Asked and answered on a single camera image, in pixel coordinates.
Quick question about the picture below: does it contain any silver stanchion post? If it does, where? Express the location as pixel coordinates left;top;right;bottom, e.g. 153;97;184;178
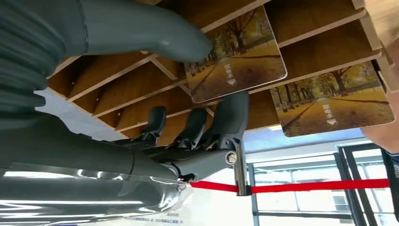
233;139;253;197

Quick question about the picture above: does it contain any ribbed grey right arm sleeve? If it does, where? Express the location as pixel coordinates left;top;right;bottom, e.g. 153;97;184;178
0;0;89;133

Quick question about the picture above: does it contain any wooden card rack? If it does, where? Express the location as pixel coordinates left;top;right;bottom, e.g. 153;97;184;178
47;0;399;148

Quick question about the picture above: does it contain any dark window frame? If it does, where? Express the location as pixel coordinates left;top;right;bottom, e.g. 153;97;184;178
246;143;399;226

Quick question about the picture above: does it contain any red barrier belt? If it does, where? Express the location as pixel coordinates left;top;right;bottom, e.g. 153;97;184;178
189;178;391;194

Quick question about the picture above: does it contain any autumn tree road card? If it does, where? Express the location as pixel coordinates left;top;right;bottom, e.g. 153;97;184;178
184;5;288;104
270;60;396;138

